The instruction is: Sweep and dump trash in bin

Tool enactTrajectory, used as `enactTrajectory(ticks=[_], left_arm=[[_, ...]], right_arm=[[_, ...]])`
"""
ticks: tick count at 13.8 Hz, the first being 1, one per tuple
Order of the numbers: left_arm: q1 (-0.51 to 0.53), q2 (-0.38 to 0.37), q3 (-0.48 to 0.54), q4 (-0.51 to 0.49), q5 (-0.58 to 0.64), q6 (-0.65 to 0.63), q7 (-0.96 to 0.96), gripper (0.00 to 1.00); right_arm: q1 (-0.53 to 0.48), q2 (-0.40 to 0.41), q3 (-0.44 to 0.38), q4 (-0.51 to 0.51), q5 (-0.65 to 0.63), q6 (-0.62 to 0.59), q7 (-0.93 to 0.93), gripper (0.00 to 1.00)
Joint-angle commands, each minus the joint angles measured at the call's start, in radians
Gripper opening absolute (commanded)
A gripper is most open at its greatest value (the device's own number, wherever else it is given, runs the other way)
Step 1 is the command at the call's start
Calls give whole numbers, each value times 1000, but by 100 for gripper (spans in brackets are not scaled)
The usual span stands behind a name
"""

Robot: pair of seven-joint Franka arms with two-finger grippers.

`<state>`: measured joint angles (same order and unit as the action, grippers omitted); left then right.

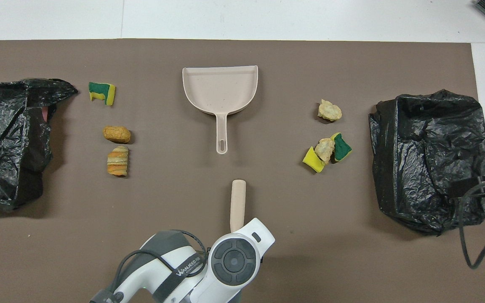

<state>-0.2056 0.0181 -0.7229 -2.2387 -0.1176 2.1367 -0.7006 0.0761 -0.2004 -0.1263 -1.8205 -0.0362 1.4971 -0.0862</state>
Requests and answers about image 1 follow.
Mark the beige hand brush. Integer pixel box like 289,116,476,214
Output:
230,180,247,233

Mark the beige foam lump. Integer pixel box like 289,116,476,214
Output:
318,99,343,122
314,138,336,164

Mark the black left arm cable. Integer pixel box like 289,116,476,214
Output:
99,229,208,303

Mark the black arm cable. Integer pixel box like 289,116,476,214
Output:
99,229,208,303
457,179,485,270

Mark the green yellow sponge piece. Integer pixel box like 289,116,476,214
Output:
330,133,352,163
89,82,116,106

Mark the orange brown foam lump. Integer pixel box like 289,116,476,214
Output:
102,125,132,144

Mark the orange striped foam piece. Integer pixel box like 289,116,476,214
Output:
107,146,129,177

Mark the brown table mat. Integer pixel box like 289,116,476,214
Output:
0,39,485,303

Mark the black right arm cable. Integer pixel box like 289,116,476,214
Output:
457,179,485,270

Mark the beige plastic dustpan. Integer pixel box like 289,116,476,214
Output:
182,65,259,155

